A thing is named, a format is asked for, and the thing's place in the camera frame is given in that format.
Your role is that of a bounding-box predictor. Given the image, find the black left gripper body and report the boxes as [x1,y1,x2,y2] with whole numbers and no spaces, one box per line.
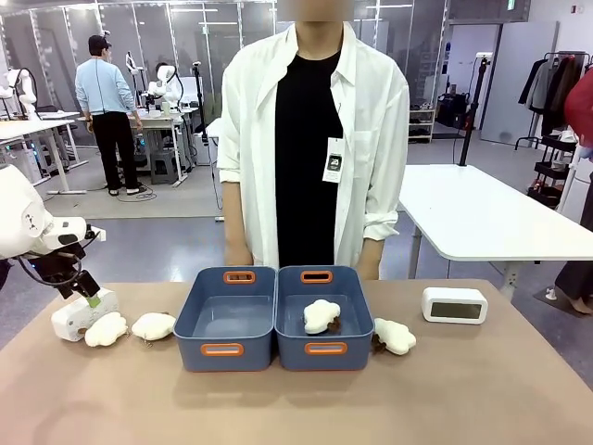
[28,250,89,300]

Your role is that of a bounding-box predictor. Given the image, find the person's left forearm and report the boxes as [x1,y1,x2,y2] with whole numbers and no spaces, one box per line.
[358,235,385,282]

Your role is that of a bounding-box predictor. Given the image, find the person's right forearm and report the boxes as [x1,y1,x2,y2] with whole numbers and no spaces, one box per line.
[222,181,255,267]

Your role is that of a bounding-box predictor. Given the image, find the white digital clock grey display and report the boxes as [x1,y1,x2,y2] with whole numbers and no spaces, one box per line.
[421,286,489,324]

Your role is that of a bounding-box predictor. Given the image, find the white background desk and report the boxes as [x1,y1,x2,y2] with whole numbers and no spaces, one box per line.
[0,110,88,196]

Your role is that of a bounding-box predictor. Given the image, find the grey step stool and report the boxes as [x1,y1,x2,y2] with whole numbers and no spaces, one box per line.
[148,147,183,185]

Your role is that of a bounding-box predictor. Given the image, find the man in light blue sweater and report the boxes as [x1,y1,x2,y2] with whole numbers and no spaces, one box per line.
[74,34,145,197]

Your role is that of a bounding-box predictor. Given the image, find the white background workbench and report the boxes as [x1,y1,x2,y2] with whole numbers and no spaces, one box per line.
[77,109,196,188]

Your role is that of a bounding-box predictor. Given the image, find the person in white shirt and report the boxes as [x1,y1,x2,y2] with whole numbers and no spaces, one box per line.
[216,0,410,282]

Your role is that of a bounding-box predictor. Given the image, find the white name badge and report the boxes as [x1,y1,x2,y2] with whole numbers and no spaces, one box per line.
[322,136,345,184]

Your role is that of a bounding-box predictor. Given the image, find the wooden shoe shelf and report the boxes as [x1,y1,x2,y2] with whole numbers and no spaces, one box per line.
[407,107,436,144]

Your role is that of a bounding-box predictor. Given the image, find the white side table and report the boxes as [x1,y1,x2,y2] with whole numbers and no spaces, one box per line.
[397,163,593,302]

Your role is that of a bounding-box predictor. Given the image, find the black tripod stand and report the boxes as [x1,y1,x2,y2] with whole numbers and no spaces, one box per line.
[458,51,493,167]

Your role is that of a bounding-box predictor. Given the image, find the black utility cart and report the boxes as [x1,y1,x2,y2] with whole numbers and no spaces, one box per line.
[526,133,578,209]

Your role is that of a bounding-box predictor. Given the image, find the person in red top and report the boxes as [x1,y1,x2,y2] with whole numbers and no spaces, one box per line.
[552,69,593,317]

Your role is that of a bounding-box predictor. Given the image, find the clothes rack with coats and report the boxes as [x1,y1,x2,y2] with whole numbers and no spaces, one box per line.
[514,50,593,150]

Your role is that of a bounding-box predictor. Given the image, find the white cloud plush keychain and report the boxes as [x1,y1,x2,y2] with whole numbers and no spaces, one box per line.
[131,312,178,343]
[83,311,129,349]
[371,317,417,357]
[303,299,345,336]

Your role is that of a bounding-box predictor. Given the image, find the blue basket orange handles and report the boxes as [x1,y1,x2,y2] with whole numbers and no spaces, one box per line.
[273,264,375,372]
[172,265,279,373]

